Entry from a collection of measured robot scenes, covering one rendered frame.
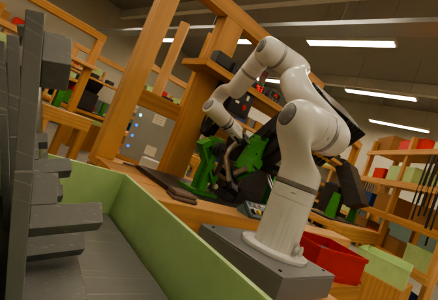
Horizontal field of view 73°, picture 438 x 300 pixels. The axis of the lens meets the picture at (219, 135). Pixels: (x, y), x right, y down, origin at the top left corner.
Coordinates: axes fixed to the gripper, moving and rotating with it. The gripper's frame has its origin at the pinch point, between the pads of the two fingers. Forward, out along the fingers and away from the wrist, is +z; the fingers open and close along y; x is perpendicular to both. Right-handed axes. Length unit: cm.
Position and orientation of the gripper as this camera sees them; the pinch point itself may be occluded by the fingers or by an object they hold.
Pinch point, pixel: (243, 139)
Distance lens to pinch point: 161.1
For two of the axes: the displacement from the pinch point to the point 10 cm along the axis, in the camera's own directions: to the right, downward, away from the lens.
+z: 5.8, 5.5, 6.0
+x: -8.2, 4.2, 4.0
